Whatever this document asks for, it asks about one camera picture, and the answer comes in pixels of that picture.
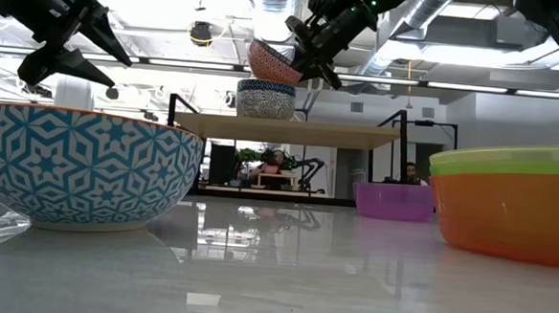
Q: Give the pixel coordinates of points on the black background robot arm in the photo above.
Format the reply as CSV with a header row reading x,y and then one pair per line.
x,y
310,170

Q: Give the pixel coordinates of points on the ceramic bowl with pink inside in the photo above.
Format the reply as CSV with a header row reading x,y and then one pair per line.
x,y
265,107

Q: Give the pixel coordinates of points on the wooden background table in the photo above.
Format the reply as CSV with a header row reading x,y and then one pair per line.
x,y
263,190

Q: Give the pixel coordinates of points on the wooden shelf with black legs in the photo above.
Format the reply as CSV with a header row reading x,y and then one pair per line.
x,y
285,132

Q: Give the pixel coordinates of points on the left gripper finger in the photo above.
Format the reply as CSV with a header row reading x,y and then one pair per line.
x,y
59,66
101,32

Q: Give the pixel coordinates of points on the green plastic bowl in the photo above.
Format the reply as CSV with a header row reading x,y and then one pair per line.
x,y
514,168

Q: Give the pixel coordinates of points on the white column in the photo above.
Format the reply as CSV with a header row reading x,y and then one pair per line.
x,y
74,93

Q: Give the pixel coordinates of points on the ceramic bowl with blue inside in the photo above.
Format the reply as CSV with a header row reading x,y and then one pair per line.
x,y
270,65

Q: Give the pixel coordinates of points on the long ceiling light strip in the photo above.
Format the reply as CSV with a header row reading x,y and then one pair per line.
x,y
193,64

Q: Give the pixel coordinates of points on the ceramic bowl with orange inside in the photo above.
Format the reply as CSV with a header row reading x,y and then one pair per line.
x,y
82,165

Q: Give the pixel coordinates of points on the ribbed ceiling duct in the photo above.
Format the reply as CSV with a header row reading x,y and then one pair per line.
x,y
272,12

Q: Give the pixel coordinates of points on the green background plant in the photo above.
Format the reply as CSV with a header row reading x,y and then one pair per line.
x,y
248,156

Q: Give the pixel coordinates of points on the olive green bowl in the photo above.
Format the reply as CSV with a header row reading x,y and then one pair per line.
x,y
514,154

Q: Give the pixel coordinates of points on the person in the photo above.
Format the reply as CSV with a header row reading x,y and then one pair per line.
x,y
270,163
412,172

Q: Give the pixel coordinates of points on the black background monitor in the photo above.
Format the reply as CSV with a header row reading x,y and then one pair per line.
x,y
222,163

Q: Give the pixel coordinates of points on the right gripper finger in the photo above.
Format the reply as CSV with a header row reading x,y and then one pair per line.
x,y
320,70
302,38

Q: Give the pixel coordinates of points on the orange plastic bowl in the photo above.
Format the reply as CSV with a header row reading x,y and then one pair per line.
x,y
511,216

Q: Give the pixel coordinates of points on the black round ceiling fixture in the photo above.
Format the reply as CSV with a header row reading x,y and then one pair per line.
x,y
201,32

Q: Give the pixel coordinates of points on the purple plastic bowl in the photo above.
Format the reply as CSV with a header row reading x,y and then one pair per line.
x,y
392,203

